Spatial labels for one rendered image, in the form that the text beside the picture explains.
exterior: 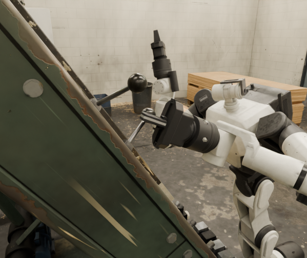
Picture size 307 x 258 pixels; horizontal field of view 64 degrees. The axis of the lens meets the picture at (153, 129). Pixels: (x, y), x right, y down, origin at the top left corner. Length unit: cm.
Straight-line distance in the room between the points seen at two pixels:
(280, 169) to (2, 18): 61
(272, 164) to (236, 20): 727
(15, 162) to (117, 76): 614
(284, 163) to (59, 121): 55
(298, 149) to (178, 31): 622
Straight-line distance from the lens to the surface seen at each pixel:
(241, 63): 807
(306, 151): 78
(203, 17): 723
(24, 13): 83
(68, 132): 24
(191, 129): 61
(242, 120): 98
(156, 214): 32
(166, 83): 116
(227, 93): 100
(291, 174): 67
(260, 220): 146
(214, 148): 69
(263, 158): 67
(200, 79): 580
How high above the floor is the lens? 162
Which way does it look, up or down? 20 degrees down
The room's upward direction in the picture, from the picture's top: straight up
